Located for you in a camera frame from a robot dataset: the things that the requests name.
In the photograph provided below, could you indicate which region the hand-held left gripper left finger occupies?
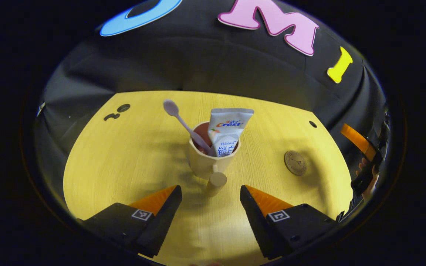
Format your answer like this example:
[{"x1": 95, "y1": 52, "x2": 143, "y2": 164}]
[{"x1": 77, "y1": 185, "x2": 183, "y2": 258}]

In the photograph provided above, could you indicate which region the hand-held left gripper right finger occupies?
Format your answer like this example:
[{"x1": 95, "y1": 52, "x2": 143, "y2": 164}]
[{"x1": 240, "y1": 185, "x2": 341, "y2": 260}]

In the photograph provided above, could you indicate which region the beige cup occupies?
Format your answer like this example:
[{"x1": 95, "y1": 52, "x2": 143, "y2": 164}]
[{"x1": 188, "y1": 121, "x2": 241, "y2": 198}]

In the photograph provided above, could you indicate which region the round brown coaster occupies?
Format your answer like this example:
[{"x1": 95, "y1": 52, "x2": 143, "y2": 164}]
[{"x1": 284, "y1": 150, "x2": 307, "y2": 176}]

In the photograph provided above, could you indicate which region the pale pink toothbrush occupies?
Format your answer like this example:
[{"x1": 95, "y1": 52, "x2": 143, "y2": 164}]
[{"x1": 163, "y1": 99, "x2": 217, "y2": 156}]

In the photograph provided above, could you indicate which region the white toothpaste tube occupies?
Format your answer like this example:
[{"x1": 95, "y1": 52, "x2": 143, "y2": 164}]
[{"x1": 207, "y1": 108, "x2": 255, "y2": 157}]

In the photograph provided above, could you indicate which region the black backdrop cloth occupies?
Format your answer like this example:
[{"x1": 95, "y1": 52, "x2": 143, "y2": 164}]
[{"x1": 35, "y1": 0, "x2": 389, "y2": 207}]

